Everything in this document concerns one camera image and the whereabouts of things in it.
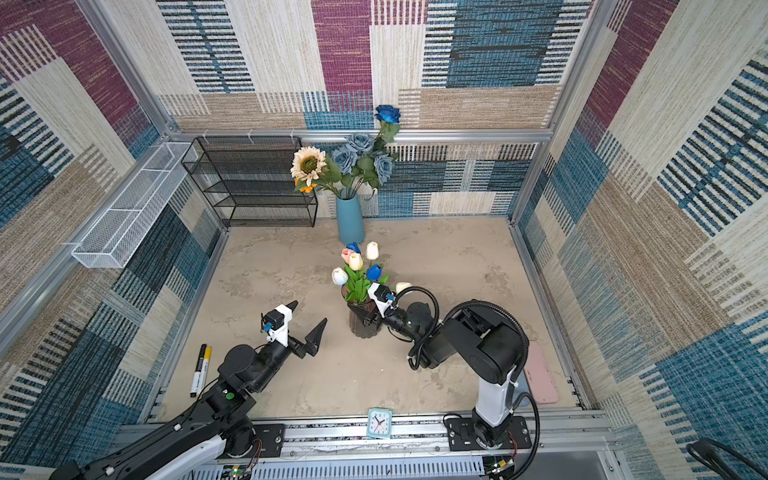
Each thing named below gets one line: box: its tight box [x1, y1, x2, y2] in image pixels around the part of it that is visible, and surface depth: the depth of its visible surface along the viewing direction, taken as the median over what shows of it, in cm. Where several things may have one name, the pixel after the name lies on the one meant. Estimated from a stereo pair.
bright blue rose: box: [374, 104, 401, 145], surface depth 90 cm
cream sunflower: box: [291, 146, 327, 187], surface depth 79 cm
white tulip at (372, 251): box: [366, 241, 379, 267], surface depth 75 cm
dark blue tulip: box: [366, 264, 383, 282], surface depth 70 cm
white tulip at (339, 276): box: [331, 267, 348, 286], surface depth 72 cm
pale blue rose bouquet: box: [332, 132, 393, 186], surface depth 89 cm
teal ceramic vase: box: [336, 194, 364, 245], surface depth 104 cm
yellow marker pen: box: [196, 346, 213, 396], surface depth 86 cm
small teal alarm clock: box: [366, 408, 393, 438], surface depth 76 cm
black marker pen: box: [190, 344, 207, 398], surface depth 85 cm
